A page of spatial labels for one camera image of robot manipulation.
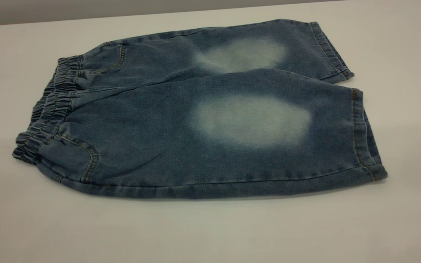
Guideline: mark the blue denim kids pants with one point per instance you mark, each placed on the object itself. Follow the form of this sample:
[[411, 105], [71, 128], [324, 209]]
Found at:
[[159, 128]]

